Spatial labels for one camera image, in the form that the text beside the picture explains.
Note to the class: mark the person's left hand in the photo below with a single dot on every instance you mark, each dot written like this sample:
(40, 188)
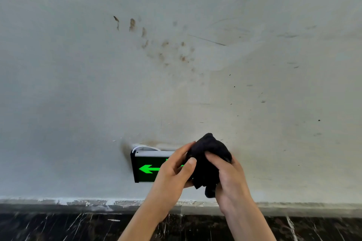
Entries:
(169, 181)

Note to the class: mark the green exit sign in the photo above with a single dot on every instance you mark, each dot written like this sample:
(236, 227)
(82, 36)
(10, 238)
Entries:
(147, 168)

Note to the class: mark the person's right hand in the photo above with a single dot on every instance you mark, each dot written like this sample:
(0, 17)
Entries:
(232, 184)

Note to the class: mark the black cloth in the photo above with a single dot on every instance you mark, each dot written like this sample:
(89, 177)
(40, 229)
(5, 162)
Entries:
(206, 164)

